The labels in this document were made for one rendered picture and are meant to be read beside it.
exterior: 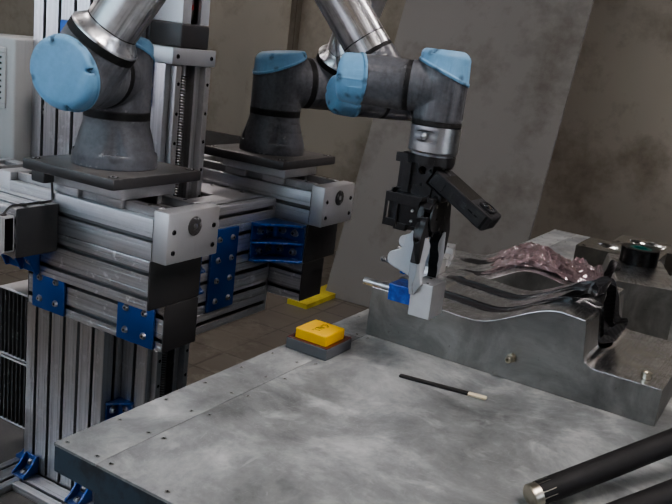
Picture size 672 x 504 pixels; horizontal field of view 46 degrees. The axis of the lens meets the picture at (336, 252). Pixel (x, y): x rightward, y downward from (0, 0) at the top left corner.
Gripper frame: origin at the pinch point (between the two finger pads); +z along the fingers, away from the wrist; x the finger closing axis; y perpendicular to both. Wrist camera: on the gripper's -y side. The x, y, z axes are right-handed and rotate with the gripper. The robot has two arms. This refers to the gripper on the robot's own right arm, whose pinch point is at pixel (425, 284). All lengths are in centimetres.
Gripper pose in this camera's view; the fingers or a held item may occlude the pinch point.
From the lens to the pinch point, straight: 125.2
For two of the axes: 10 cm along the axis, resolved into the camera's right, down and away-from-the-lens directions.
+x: -5.2, 1.5, -8.4
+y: -8.4, -2.3, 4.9
